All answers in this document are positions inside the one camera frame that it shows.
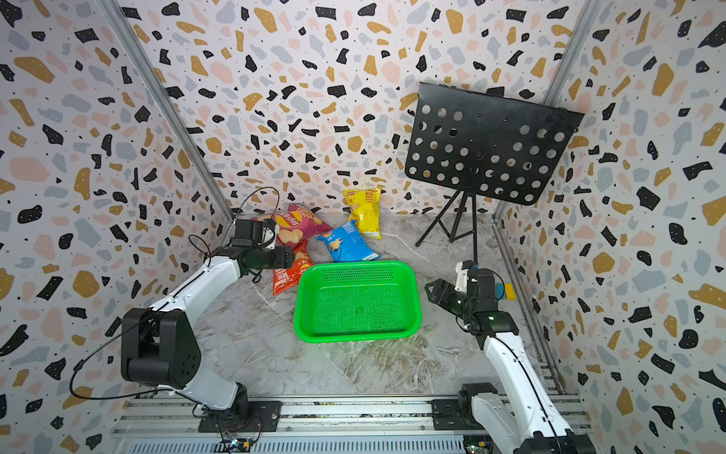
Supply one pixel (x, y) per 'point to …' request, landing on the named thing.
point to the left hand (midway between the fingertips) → (286, 254)
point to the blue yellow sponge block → (505, 291)
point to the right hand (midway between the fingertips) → (434, 289)
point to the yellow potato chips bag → (365, 208)
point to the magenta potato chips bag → (296, 225)
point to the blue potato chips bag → (347, 243)
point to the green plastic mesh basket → (354, 301)
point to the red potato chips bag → (286, 279)
